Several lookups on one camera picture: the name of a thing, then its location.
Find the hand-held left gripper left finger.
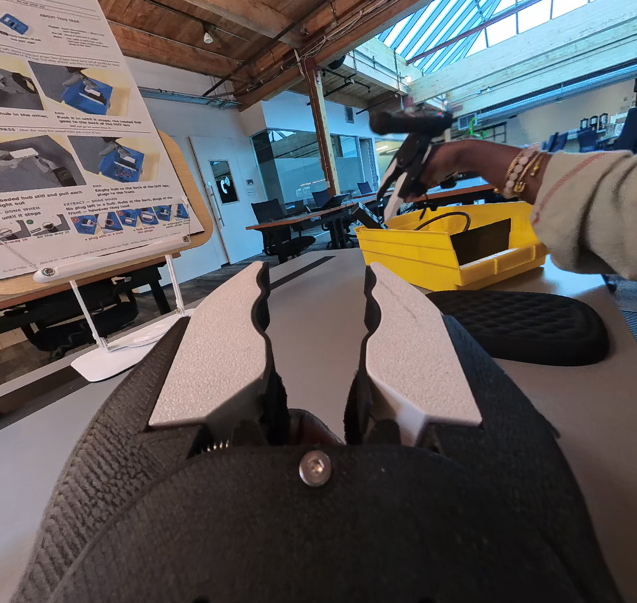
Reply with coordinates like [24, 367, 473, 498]
[148, 261, 274, 443]

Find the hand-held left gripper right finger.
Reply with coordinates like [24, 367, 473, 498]
[362, 263, 483, 448]

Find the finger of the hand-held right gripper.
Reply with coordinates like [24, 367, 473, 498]
[376, 159, 410, 224]

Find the black USB cable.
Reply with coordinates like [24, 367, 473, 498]
[414, 211, 472, 238]

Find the yellow plastic bin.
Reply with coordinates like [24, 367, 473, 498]
[353, 201, 549, 286]

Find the person's right forearm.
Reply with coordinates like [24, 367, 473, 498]
[520, 142, 637, 281]

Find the person's right hand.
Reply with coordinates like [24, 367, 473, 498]
[419, 139, 519, 199]

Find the black quilted wrist rest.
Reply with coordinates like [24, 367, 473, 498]
[427, 289, 610, 366]

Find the black office chair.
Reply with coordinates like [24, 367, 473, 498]
[251, 200, 317, 264]

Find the white phone booth door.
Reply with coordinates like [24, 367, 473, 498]
[189, 135, 249, 265]

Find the large instruction board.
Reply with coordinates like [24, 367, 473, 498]
[0, 0, 215, 297]

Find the pale bead bracelet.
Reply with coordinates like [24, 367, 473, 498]
[503, 145, 526, 200]

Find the gold bangle bracelet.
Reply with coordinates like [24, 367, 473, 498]
[518, 147, 548, 196]

